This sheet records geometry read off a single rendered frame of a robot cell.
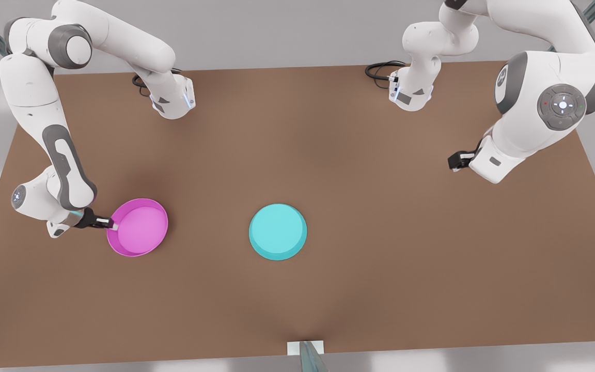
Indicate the pink plate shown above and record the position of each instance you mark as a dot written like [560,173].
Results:
[140,228]

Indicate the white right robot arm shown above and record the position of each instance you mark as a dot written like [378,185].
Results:
[34,98]

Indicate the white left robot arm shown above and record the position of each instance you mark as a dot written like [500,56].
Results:
[535,77]

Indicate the blue plate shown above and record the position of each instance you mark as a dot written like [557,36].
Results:
[278,231]

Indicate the white post foot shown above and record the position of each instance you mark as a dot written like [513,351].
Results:
[292,348]

